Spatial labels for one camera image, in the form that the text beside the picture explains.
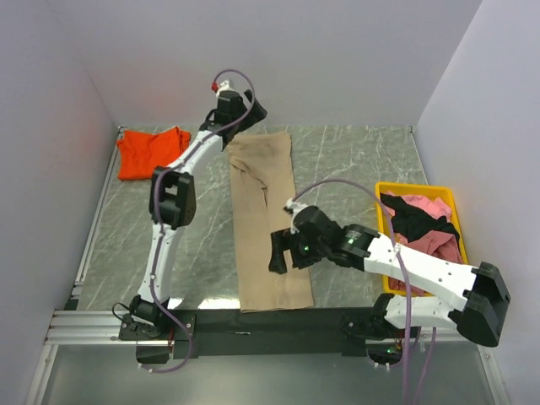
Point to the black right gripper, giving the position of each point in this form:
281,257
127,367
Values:
282,240

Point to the orange t shirt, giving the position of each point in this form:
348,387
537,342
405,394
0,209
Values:
141,152

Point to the aluminium frame rail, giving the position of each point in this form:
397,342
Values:
48,353

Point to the pink t shirt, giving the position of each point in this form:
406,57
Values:
436,244

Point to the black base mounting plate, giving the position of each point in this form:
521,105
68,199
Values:
230,332

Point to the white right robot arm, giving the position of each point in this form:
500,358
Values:
470,300

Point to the beige t shirt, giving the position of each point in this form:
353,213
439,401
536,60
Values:
262,180

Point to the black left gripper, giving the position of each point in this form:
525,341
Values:
256,116

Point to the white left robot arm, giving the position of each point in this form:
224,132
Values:
173,201

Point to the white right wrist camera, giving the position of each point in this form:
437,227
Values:
293,207

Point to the black t shirt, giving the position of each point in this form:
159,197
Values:
414,223

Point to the yellow plastic bin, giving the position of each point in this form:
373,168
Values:
432,192

